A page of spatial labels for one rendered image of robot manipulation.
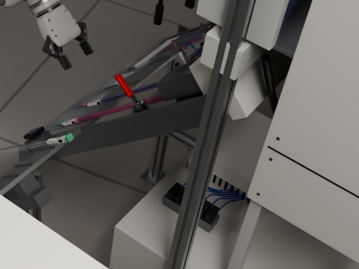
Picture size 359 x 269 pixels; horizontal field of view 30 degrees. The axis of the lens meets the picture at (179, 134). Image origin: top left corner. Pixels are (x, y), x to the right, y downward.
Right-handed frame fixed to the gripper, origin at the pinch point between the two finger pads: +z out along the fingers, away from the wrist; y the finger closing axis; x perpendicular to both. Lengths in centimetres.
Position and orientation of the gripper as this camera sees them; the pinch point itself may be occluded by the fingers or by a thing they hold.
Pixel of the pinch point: (77, 58)
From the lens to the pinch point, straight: 190.7
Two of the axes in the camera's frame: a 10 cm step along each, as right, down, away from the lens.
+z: 4.8, 8.4, 2.6
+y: -5.5, 5.2, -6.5
